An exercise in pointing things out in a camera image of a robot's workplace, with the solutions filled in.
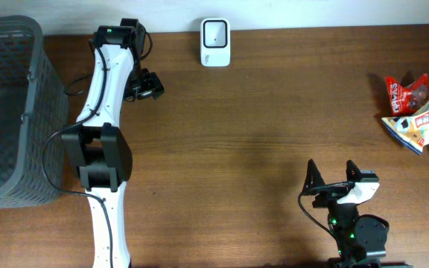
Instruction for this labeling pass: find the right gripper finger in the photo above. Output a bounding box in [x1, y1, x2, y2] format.
[302, 159, 325, 192]
[346, 160, 363, 182]

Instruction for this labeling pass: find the red snack bag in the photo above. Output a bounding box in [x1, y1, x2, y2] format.
[386, 74, 429, 116]

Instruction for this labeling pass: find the yellow white snack bag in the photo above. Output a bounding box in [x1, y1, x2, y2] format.
[381, 101, 429, 155]

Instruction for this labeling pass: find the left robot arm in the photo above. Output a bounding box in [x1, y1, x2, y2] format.
[61, 19, 165, 268]

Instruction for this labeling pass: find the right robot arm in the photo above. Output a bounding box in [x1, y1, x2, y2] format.
[297, 159, 409, 268]

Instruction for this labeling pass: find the white barcode scanner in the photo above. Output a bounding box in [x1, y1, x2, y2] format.
[200, 18, 231, 67]

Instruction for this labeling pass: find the grey plastic basket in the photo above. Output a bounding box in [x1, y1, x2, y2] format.
[0, 16, 69, 209]

